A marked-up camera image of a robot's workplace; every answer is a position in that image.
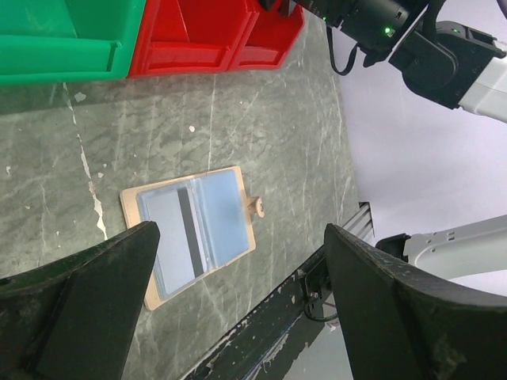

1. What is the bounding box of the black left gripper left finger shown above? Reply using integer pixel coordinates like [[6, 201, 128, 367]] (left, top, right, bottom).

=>
[[1, 222, 160, 379]]

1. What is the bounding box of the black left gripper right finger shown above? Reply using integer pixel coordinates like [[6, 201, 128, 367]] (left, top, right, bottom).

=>
[[324, 224, 506, 379]]

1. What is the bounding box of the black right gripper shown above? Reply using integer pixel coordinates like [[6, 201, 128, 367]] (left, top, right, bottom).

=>
[[259, 0, 428, 66]]

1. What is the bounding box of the tan card holder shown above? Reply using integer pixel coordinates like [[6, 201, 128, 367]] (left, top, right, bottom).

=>
[[120, 165, 265, 311]]

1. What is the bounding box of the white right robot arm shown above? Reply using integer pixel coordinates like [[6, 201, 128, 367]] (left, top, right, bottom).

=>
[[302, 1, 506, 287]]

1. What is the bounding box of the grey striped credit card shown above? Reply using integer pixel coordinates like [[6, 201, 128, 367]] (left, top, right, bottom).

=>
[[137, 186, 208, 299]]

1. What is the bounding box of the red bin right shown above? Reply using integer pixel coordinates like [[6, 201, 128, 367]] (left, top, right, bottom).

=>
[[227, 1, 305, 71]]

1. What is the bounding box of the red bin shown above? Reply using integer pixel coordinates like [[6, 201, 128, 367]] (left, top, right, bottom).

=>
[[128, 0, 255, 78], [227, 1, 305, 71]]

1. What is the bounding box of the red bin middle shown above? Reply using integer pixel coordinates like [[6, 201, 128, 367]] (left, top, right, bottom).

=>
[[128, 0, 255, 78]]

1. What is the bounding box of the green plastic bin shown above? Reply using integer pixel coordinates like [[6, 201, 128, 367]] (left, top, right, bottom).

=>
[[1, 1, 146, 86]]

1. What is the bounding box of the aluminium frame rail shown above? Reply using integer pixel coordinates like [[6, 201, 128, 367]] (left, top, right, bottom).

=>
[[343, 202, 375, 245]]

